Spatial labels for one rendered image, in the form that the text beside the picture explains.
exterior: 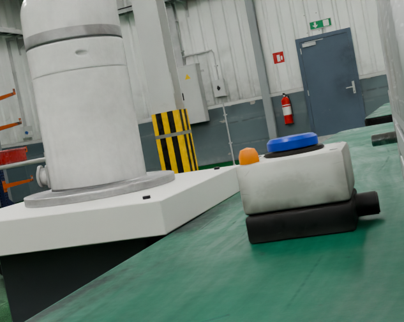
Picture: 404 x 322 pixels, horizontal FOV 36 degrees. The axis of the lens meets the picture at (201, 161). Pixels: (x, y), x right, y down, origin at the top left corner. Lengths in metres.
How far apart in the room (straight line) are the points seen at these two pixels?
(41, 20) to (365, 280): 0.53
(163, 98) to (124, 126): 6.18
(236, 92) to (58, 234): 11.38
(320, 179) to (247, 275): 0.11
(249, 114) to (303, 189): 11.47
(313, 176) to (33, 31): 0.43
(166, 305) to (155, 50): 6.65
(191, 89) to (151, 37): 5.07
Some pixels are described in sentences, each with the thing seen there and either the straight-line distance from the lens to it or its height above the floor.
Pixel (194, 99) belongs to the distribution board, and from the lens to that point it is 11.96.
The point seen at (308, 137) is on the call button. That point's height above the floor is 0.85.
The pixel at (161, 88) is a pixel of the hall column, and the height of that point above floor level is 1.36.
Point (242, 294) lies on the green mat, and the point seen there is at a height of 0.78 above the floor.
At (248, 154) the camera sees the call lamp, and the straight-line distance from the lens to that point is 0.46.
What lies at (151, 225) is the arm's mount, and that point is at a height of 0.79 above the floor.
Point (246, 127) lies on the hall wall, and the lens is 11.95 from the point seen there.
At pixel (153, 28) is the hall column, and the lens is 7.00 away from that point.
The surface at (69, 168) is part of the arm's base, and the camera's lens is 0.75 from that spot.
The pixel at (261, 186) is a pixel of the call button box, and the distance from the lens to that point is 0.46.
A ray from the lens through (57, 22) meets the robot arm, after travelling 0.75.
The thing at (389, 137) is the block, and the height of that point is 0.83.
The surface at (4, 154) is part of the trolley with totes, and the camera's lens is 4.53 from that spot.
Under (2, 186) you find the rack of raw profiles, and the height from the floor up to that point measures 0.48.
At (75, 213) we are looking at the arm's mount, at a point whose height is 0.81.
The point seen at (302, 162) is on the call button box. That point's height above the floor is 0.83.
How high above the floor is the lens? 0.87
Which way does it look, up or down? 3 degrees down
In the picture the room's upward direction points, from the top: 11 degrees counter-clockwise
